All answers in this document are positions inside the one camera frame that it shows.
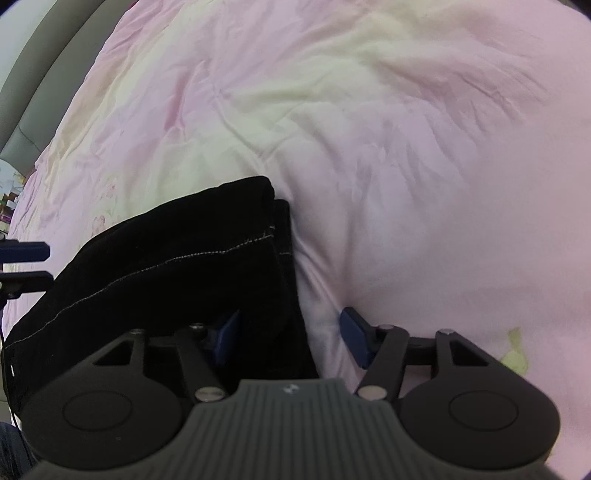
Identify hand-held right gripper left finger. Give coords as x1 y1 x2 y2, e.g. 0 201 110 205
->
92 310 243 403

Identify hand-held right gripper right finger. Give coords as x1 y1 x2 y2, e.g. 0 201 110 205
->
340 306 504 401

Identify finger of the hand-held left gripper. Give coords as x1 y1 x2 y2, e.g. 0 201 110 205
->
0 241 51 264
0 271 55 301

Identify black pants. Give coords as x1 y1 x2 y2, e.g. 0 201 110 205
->
1 175 319 416

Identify cluttered shelf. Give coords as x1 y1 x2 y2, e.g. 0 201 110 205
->
0 159 27 241

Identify person's blue jeans leg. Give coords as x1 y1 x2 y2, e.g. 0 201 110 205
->
0 422 40 480

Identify pink bed sheet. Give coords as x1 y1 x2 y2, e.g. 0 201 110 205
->
0 0 591 480

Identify grey padded headboard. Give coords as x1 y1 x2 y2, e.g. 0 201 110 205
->
0 0 136 171

